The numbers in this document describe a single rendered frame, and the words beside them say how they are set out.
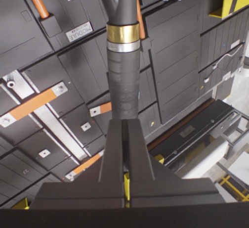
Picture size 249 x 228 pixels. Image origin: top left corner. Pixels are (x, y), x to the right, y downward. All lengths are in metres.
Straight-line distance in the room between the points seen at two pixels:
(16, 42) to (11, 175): 0.33
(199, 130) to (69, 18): 0.63
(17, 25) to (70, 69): 0.12
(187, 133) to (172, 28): 0.44
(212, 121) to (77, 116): 0.56
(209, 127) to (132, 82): 0.59
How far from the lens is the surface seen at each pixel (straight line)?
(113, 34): 0.22
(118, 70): 0.23
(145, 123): 0.61
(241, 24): 0.79
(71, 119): 0.46
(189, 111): 0.81
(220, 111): 0.86
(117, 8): 0.22
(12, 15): 0.33
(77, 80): 0.40
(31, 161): 0.51
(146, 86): 0.51
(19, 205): 0.63
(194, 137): 0.76
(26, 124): 0.44
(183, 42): 0.54
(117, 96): 0.26
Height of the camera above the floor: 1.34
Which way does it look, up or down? 43 degrees down
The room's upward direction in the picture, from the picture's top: 135 degrees clockwise
